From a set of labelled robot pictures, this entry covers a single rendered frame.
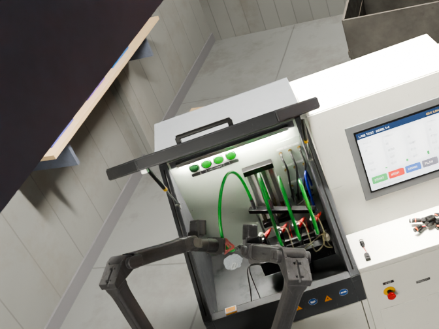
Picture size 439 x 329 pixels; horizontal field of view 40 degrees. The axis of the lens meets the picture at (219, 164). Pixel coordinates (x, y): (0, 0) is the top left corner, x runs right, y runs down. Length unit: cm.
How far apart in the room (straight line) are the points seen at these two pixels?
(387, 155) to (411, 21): 255
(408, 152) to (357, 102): 32
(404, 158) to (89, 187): 295
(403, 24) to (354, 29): 38
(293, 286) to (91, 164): 340
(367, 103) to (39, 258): 271
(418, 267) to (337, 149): 60
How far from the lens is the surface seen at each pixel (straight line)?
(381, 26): 510
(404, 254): 263
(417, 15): 506
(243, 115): 280
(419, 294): 282
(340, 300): 271
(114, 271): 206
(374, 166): 266
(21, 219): 433
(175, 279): 440
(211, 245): 245
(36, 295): 443
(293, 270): 182
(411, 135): 266
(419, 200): 278
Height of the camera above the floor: 285
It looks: 32 degrees down
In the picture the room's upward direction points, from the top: 23 degrees counter-clockwise
